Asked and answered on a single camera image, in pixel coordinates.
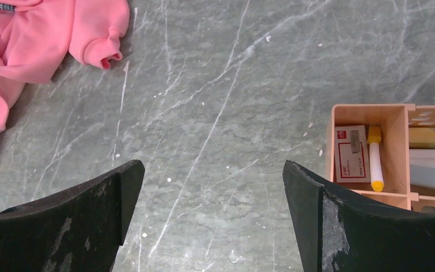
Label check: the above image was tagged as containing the yellow and white marker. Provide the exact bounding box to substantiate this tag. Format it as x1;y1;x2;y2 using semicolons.
367;126;384;192

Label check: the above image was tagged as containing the pink zip-up jacket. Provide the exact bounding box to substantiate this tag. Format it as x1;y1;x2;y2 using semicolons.
0;0;130;133

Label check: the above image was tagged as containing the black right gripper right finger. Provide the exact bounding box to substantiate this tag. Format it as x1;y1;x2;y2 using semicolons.
282;160;435;271

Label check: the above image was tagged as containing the red and white small box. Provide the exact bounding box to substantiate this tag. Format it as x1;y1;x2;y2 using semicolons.
334;125;370;183

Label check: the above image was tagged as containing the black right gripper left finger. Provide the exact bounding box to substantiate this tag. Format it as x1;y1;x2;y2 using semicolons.
0;160;145;271

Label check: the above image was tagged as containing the orange plastic desk organizer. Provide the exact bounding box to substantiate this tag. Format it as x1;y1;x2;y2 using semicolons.
326;104;435;214

